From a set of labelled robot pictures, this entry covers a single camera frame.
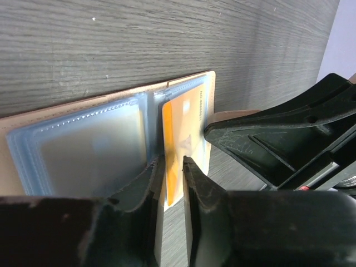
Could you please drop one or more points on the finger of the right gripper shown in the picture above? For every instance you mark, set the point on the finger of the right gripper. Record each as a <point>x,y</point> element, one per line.
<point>308,141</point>

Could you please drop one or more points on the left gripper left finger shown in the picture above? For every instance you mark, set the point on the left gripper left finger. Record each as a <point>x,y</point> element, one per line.
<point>129,229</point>

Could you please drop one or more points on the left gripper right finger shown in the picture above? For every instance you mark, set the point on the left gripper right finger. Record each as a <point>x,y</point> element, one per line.
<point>206,218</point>

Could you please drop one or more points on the beige leather card holder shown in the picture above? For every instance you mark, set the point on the beige leather card holder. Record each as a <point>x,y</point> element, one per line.
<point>93,147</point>

